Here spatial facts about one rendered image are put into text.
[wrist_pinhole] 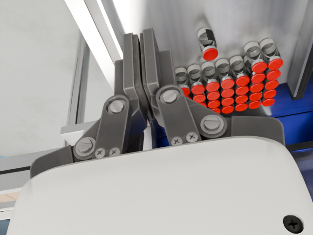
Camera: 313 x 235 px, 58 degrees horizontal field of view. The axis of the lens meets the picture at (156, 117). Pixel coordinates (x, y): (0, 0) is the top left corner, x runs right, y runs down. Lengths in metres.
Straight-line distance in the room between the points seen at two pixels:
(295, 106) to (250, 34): 0.24
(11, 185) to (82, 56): 0.47
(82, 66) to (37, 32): 0.66
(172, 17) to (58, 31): 1.20
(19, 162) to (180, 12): 0.56
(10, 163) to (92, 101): 1.20
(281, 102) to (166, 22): 0.31
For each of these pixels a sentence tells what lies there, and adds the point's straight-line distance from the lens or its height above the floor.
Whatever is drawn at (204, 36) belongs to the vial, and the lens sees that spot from 0.40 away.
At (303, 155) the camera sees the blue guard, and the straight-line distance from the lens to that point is 0.52.
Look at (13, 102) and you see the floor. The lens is 2.07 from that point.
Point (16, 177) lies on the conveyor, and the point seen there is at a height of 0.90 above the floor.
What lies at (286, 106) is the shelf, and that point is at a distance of 0.63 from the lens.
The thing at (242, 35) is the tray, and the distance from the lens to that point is 0.45.
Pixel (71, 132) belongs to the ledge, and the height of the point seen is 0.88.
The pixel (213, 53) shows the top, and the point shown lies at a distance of 0.39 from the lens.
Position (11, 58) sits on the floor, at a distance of 1.76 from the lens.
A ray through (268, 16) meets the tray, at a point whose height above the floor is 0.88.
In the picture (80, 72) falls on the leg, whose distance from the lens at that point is 0.95.
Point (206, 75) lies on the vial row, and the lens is 0.44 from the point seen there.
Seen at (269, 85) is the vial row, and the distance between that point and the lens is 0.47.
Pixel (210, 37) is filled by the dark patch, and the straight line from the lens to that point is 0.40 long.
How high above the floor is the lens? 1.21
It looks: 35 degrees down
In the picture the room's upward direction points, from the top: 175 degrees clockwise
